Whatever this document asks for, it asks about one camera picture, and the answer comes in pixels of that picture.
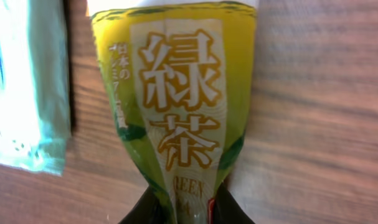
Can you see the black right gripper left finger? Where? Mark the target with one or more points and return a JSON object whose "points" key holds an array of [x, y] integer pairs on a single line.
{"points": [[153, 207]]}

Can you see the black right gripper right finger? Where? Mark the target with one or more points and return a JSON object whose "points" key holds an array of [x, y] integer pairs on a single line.
{"points": [[227, 211]]}

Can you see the green yellow drink carton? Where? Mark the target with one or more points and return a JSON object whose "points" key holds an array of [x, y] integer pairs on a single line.
{"points": [[178, 75]]}

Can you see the teal snack bar wrapper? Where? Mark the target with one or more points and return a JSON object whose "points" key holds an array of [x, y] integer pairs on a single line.
{"points": [[35, 122]]}

